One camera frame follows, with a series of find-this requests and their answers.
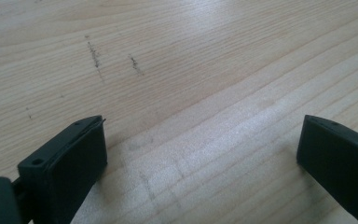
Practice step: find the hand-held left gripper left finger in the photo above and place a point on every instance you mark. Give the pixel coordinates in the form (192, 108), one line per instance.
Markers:
(71, 161)

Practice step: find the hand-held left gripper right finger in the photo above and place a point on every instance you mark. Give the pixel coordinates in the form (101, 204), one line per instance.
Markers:
(338, 158)

